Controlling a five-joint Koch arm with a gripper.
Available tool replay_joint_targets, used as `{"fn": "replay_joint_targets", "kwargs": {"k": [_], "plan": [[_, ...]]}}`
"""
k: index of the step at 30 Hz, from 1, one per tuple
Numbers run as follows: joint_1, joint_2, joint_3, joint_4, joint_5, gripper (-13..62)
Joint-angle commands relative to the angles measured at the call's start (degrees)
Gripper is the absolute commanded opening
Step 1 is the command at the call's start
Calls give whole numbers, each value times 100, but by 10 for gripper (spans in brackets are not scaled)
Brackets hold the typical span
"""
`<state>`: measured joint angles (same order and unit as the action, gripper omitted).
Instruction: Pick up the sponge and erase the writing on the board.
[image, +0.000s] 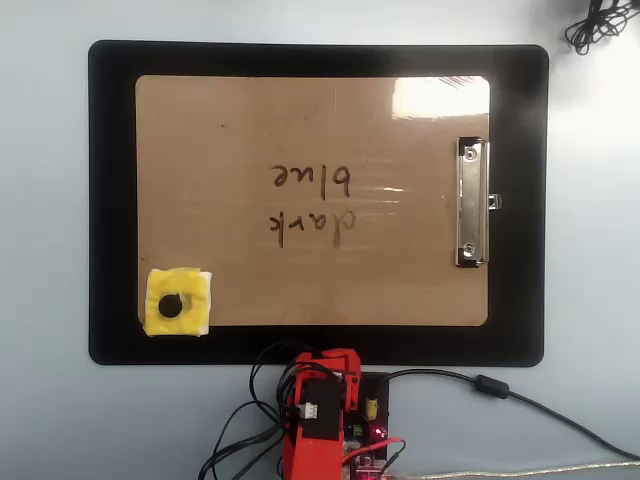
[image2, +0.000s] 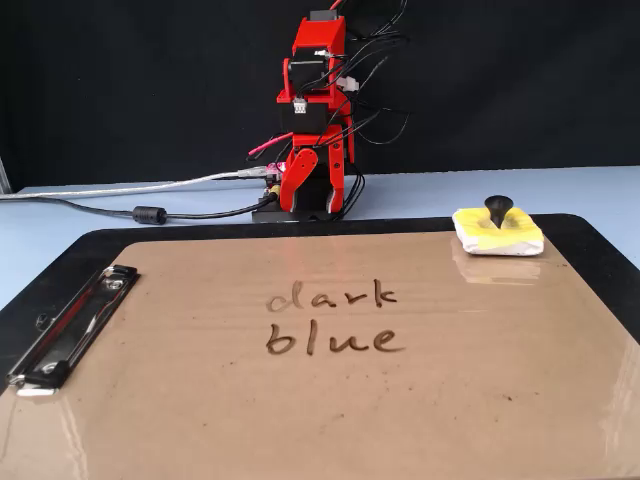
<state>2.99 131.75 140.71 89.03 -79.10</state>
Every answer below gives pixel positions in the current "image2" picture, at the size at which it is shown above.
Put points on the brown clipboard board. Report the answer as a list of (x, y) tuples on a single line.
[(350, 400)]

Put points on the black backdrop cloth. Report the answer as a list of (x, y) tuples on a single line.
[(100, 75)]

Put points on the controller circuit board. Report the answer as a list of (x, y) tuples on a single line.
[(274, 170)]

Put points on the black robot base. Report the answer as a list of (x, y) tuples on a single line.
[(280, 216)]

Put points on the silver metal clipboard clip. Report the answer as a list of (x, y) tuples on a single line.
[(75, 325)]

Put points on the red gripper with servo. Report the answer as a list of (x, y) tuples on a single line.
[(325, 140)]

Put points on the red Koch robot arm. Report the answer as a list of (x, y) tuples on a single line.
[(320, 40)]

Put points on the yellow sponge with black knob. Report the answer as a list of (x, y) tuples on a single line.
[(500, 244)]

